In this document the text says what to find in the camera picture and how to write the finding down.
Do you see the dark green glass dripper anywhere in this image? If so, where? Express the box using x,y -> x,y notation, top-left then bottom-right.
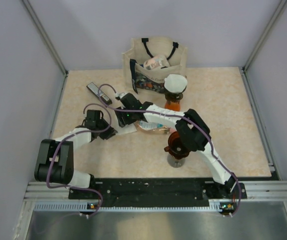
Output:
164,87 -> 187,103

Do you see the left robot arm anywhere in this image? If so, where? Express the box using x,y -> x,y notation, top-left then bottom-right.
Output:
34,109 -> 117,199

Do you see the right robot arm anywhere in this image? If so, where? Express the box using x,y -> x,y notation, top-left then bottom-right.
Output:
115,92 -> 242,198

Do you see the black rectangular box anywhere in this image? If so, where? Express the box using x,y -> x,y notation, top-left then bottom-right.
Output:
86,82 -> 113,105

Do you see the beige canvas tote bag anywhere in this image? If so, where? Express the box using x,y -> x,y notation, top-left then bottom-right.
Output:
122,36 -> 188,94

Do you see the pink liquid soap bottle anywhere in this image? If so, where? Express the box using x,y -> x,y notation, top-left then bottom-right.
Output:
135,121 -> 176,135

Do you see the pink pouch in bag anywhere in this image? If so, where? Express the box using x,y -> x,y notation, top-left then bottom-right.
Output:
143,54 -> 171,70

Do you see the dark glass beaker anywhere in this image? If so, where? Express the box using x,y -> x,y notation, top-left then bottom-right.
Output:
167,154 -> 186,168

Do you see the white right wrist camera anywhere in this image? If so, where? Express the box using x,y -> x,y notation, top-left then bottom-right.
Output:
115,92 -> 132,101

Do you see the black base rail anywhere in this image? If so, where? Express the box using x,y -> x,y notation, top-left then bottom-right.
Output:
68,177 -> 247,208

